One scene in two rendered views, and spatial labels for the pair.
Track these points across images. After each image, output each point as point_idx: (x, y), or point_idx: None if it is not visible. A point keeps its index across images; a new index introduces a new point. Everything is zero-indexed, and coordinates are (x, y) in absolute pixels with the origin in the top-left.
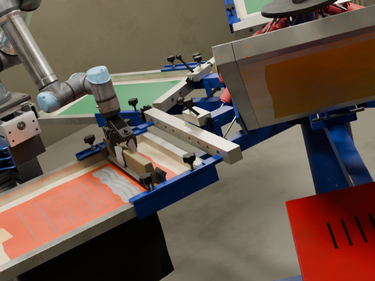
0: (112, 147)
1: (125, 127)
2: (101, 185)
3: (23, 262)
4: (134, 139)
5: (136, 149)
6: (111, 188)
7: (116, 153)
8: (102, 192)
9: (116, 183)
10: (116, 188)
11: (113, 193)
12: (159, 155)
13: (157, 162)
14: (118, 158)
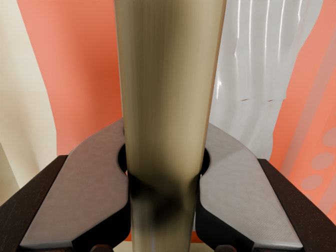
0: (329, 248)
1: None
2: (284, 134)
3: None
4: (17, 222)
5: (78, 147)
6: (292, 67)
7: (262, 176)
8: (327, 77)
9: (259, 80)
10: (297, 20)
11: (326, 4)
12: (21, 151)
13: (44, 101)
14: (240, 145)
